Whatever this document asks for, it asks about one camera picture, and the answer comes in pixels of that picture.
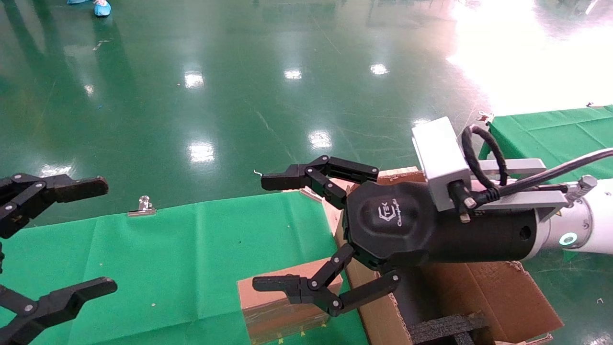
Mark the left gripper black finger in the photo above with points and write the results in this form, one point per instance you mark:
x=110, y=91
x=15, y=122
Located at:
x=62, y=302
x=72, y=188

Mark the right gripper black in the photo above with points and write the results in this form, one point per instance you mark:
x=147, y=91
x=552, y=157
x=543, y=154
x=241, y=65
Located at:
x=397, y=225

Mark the small brown cardboard box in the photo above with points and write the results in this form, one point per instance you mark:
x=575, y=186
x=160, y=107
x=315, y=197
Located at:
x=268, y=316

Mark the large open cardboard carton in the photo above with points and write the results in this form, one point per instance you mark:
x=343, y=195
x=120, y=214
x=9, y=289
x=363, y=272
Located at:
x=503, y=297

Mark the green table cloth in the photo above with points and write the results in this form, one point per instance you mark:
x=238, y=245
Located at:
x=167, y=268

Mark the black foam insert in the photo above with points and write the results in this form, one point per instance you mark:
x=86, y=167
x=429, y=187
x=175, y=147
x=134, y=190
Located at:
x=445, y=328

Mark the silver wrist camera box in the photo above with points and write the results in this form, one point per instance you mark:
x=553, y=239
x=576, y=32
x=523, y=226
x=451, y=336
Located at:
x=440, y=158

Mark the silver camera mount bracket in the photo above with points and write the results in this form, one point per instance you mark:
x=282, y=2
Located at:
x=522, y=200

